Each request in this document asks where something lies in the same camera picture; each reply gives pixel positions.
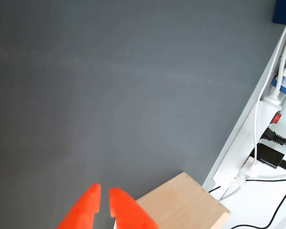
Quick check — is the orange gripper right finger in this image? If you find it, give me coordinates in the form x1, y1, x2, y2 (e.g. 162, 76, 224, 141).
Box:
109, 187, 160, 229

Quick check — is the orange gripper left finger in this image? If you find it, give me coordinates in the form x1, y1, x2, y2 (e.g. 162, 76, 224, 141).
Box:
56, 183, 102, 229

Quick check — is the open wooden box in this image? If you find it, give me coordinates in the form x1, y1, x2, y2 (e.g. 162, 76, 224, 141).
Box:
135, 171, 231, 229

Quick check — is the dark grey mat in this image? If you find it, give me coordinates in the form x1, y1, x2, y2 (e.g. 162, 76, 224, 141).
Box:
0, 0, 286, 229

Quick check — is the white usb charger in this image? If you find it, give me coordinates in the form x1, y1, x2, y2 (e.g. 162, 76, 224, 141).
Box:
239, 156, 262, 179

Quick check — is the black power adapter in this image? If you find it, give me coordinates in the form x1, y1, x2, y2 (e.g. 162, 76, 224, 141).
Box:
250, 143, 286, 172

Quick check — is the black mains plug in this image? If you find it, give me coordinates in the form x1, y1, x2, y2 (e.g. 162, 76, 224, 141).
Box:
261, 127, 286, 147

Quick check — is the white power strip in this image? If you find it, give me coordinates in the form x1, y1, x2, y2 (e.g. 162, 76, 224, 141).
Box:
212, 94, 284, 189

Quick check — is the dark blue panel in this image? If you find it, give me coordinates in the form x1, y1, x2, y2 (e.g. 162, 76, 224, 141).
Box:
272, 0, 286, 25

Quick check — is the thin black cable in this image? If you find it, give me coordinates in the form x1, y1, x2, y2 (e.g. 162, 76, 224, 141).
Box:
207, 177, 286, 193
228, 182, 286, 229

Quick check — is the thin white cable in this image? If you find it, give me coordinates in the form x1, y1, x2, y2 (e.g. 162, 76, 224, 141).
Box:
252, 25, 286, 171

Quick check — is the thick white power cord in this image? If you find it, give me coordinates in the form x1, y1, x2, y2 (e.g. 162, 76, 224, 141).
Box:
269, 26, 286, 102

